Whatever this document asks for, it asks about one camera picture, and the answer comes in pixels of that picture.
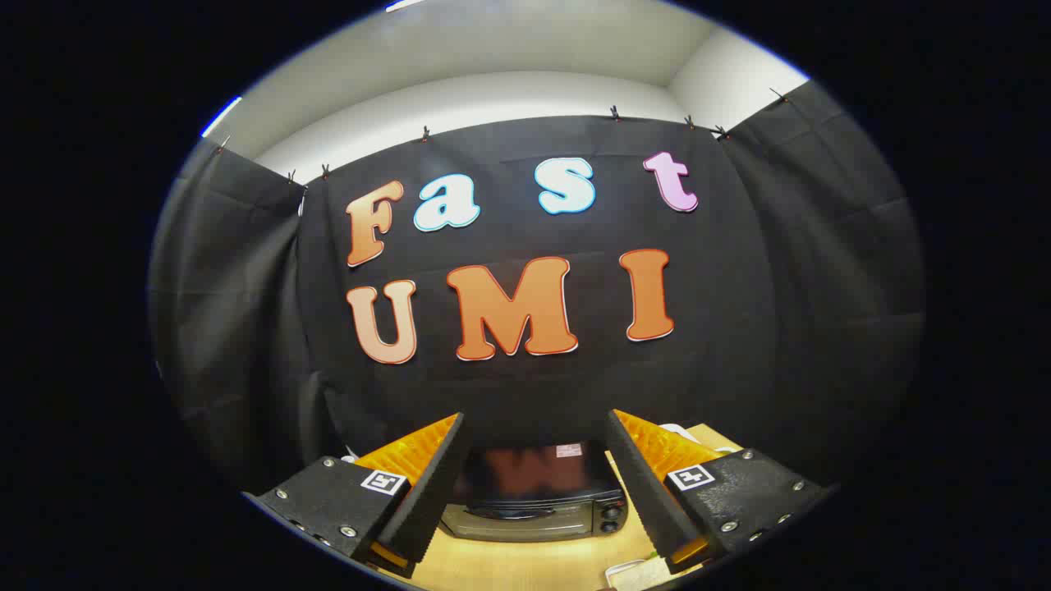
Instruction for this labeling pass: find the black toaster oven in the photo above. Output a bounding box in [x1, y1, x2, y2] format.
[439, 442, 631, 544]

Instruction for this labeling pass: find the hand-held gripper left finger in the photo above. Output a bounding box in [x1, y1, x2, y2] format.
[244, 412, 474, 580]

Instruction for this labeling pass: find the toast and lettuce sandwich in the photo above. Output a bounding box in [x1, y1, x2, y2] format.
[612, 554, 684, 591]

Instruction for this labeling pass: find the black backdrop cloth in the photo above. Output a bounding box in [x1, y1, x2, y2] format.
[148, 80, 929, 497]

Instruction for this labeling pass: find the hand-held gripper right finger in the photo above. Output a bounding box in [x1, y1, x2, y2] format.
[605, 409, 839, 575]

